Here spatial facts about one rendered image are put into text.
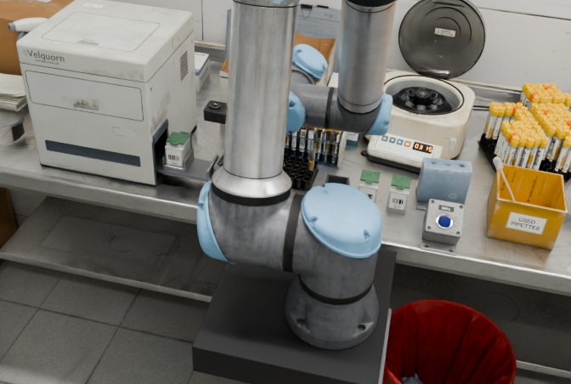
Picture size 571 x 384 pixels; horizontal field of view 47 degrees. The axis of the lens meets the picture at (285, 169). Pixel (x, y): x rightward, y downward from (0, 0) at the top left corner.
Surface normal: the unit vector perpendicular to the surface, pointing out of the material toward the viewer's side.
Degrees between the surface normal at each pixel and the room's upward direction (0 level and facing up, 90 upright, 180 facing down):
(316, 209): 8
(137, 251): 0
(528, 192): 90
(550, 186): 90
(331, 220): 8
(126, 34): 0
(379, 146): 25
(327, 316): 76
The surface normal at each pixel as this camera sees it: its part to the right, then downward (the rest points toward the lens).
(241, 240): -0.18, 0.36
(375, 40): 0.24, 0.85
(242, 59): -0.54, 0.28
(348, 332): 0.33, 0.33
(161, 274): 0.05, -0.82
